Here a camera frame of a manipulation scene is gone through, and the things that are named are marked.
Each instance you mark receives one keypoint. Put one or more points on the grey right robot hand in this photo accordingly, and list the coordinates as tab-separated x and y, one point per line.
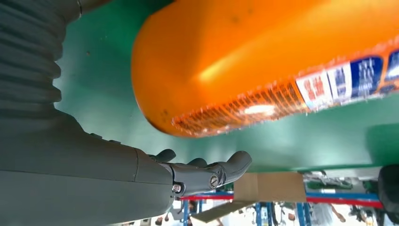
78	181

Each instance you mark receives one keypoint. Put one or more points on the green table board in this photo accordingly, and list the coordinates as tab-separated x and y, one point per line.
109	93

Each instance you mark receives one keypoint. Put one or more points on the blue metal shelving rack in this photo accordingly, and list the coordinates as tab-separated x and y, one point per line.
258	215

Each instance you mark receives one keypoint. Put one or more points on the black case with yellow label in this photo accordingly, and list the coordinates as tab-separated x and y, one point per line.
389	190

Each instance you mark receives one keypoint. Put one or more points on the red metal rail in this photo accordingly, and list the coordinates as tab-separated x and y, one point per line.
343	201

